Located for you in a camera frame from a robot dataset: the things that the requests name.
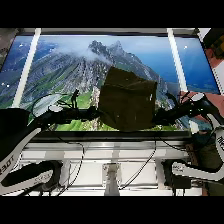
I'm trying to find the olive green garment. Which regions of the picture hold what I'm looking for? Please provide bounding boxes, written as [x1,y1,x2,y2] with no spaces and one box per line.
[97,66,158,132]

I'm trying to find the dark green garment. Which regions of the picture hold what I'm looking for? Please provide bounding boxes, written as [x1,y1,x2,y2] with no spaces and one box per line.
[194,131,223,171]

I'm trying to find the person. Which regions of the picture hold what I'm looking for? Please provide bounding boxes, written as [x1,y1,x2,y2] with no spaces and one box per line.
[202,28,224,96]

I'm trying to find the black cable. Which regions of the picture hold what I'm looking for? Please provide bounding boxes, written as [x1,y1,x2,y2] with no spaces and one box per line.
[54,134,86,197]
[118,139,158,191]

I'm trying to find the silver frame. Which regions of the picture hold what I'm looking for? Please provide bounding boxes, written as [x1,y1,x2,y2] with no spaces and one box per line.
[13,131,208,197]

